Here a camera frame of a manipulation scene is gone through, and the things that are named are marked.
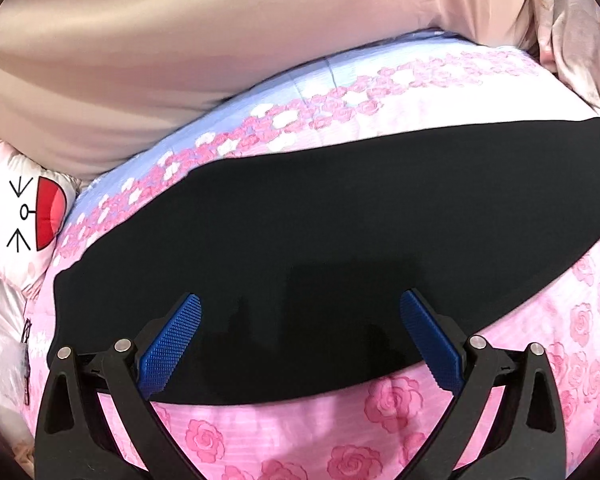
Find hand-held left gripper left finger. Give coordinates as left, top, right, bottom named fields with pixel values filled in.
left=34, top=292, right=203, bottom=480

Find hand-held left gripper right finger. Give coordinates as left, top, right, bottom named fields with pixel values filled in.
left=399, top=288, right=570, bottom=480

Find black pants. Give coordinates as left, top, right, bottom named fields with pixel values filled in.
left=45, top=117, right=600, bottom=408

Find pale pink satin quilt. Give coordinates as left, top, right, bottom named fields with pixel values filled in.
left=0, top=260, right=46, bottom=461

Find cartoon cat pillow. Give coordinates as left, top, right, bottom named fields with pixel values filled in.
left=0, top=140, right=83, bottom=296

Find pink floral bedsheet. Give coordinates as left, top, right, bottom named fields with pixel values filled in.
left=17, top=30, right=600, bottom=480

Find beige curtain cloth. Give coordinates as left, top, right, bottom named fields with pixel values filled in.
left=0, top=0, right=538, bottom=201

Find grey pink floral cloth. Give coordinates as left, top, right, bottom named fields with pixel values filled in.
left=530, top=0, right=600, bottom=116

